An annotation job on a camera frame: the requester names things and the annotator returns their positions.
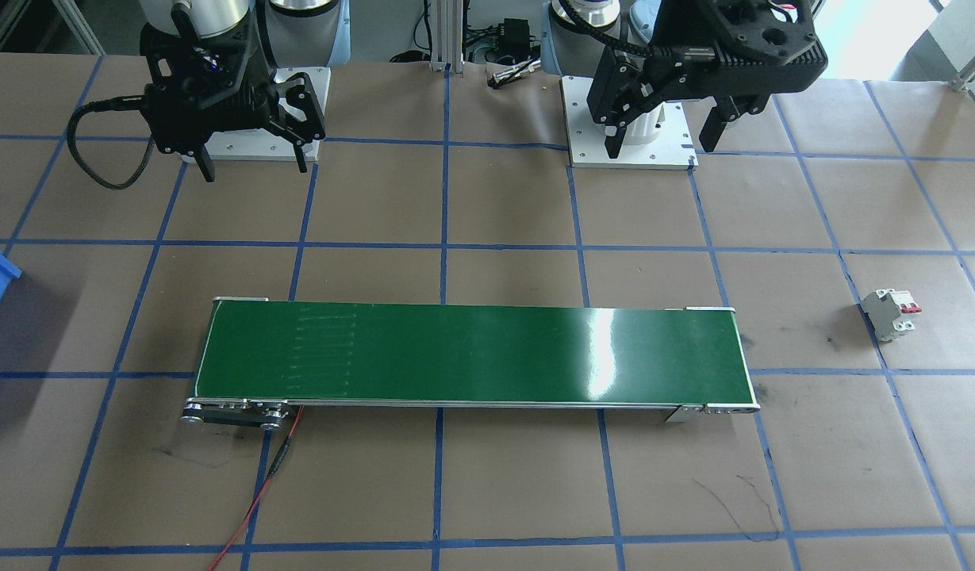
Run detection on metal bar frame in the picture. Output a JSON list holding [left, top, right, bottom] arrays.
[[0, 0, 466, 74]]

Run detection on black power brick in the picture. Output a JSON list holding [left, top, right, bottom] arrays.
[[495, 20, 535, 55]]

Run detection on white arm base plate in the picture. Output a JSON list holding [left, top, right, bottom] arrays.
[[561, 75, 698, 170], [178, 66, 331, 163]]

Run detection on white circuit breaker red switch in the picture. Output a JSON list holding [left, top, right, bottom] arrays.
[[862, 288, 923, 343]]

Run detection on red conveyor wire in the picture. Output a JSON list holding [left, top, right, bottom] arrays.
[[208, 406, 305, 571]]

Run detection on silver metal plug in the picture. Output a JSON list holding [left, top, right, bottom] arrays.
[[491, 63, 545, 88]]

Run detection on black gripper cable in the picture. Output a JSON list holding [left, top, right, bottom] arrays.
[[67, 95, 153, 191], [555, 0, 718, 68]]

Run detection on green conveyor belt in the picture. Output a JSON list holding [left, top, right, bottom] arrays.
[[179, 297, 762, 433]]

